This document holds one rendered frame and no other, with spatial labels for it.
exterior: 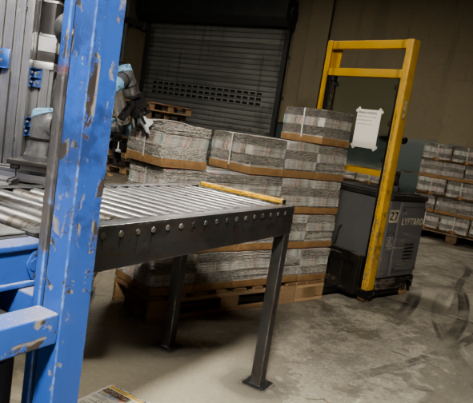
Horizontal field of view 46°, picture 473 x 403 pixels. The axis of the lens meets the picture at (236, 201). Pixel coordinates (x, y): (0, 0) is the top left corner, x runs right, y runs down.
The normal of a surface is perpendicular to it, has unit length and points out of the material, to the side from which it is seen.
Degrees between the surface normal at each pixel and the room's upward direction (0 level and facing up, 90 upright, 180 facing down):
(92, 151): 90
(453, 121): 90
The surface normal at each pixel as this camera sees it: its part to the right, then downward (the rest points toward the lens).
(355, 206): -0.75, -0.03
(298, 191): 0.65, 0.19
